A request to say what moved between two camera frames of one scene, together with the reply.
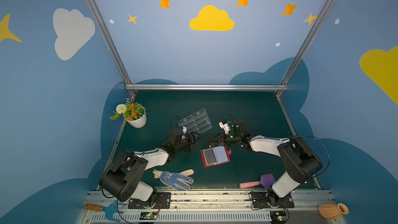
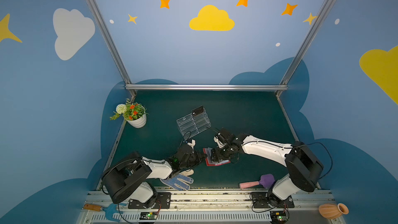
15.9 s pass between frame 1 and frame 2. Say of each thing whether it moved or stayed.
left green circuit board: stayed
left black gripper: moved
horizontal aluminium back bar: stayed
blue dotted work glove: stayed
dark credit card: moved
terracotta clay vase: stayed
